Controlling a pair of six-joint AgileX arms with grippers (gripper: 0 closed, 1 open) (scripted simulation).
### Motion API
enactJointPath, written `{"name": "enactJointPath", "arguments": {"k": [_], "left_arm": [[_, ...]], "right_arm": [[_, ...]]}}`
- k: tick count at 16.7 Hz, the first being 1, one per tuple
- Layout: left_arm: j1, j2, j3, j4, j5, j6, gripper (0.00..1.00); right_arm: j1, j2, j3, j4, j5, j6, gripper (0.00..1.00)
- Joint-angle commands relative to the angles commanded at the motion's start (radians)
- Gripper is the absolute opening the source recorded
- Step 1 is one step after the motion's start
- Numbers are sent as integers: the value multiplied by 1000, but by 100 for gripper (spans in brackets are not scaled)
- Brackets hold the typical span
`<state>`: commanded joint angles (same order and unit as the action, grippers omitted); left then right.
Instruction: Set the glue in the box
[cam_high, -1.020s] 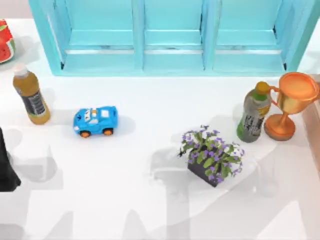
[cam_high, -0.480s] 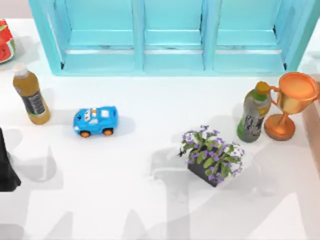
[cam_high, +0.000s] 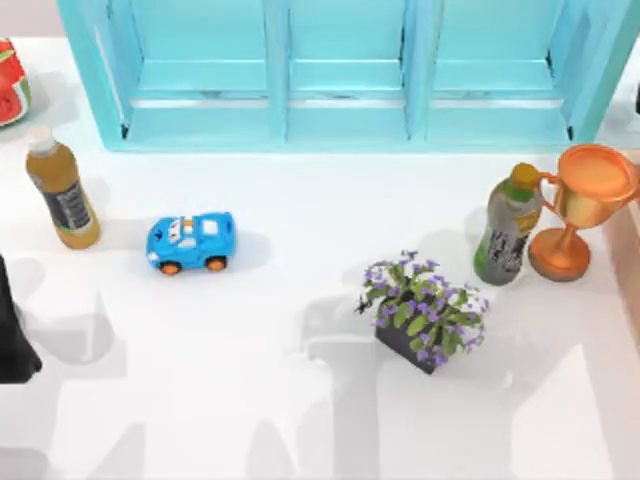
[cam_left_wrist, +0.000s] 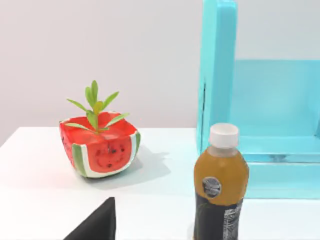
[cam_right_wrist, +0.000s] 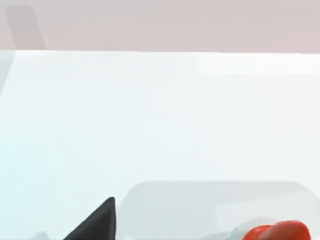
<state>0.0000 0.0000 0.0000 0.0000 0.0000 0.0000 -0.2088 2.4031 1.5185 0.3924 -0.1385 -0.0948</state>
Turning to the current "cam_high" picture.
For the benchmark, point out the blue toy car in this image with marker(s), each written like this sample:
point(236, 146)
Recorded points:
point(192, 241)

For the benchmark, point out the purple flower plant pot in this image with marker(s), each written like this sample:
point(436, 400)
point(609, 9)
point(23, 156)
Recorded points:
point(425, 315)

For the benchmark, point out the light blue rack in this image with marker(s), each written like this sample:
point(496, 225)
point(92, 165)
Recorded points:
point(345, 75)

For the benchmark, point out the green bottle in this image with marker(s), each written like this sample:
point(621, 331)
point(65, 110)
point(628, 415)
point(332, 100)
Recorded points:
point(507, 230)

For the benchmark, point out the orange juice bottle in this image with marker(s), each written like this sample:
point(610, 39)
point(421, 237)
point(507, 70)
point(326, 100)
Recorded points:
point(62, 195)

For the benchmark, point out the copper trophy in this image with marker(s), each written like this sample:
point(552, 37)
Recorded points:
point(580, 200)

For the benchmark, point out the salmon-coloured box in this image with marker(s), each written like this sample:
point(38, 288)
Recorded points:
point(625, 260)

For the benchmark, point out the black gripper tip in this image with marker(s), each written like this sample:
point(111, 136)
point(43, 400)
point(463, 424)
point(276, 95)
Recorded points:
point(12, 340)

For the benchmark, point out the red watermelon print can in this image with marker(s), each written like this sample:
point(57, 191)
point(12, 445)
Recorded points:
point(9, 85)

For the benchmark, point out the small black object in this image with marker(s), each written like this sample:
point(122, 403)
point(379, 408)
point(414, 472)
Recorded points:
point(637, 97)

